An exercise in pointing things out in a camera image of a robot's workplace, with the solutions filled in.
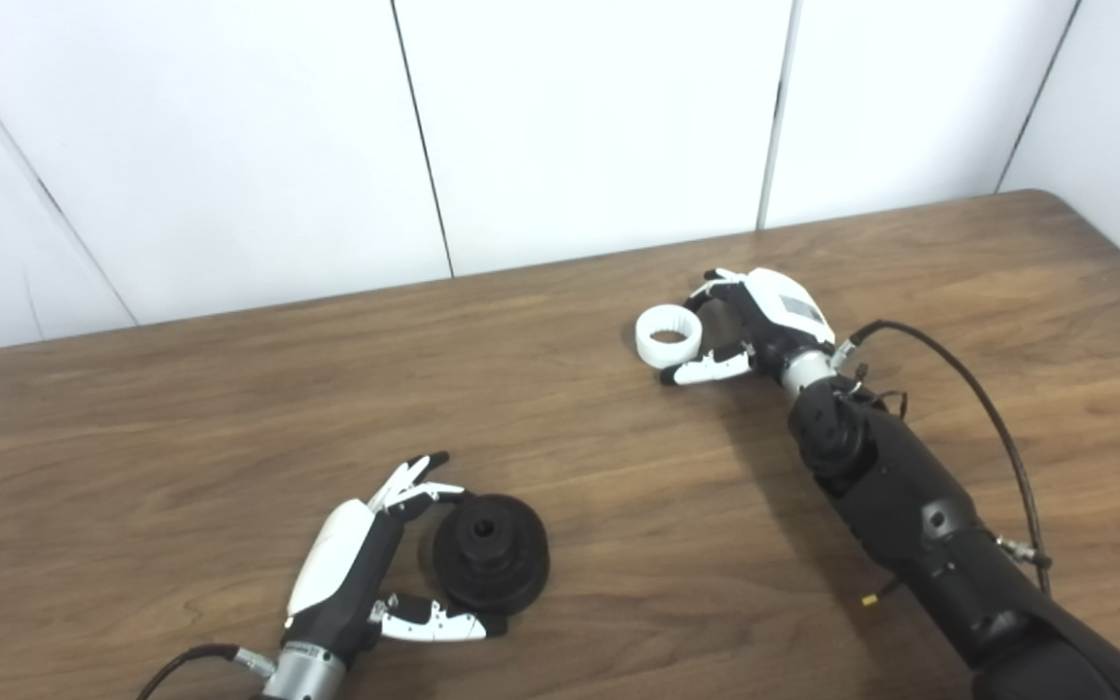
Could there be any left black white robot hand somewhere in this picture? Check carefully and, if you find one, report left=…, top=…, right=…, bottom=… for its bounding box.
left=285, top=452, right=509, bottom=662

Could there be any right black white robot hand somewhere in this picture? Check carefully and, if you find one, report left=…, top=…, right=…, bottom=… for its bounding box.
left=659, top=268, right=836, bottom=388

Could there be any white toothed plastic ring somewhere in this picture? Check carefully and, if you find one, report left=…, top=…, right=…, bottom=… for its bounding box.
left=635, top=304, right=707, bottom=370

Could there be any round black stepped part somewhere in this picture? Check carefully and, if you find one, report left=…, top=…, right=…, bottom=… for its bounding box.
left=432, top=494, right=551, bottom=616

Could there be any right thin wire yellow connector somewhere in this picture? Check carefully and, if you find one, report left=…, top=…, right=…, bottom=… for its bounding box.
left=847, top=363, right=911, bottom=609

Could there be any left thick black wrist cable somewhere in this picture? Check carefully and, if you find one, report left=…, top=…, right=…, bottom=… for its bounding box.
left=136, top=643, right=278, bottom=700

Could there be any thick black wrist cable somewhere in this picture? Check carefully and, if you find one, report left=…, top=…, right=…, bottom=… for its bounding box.
left=136, top=643, right=278, bottom=700
left=830, top=320, right=1055, bottom=596

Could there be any right thick black wrist cable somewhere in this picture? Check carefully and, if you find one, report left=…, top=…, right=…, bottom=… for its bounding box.
left=830, top=320, right=1055, bottom=596

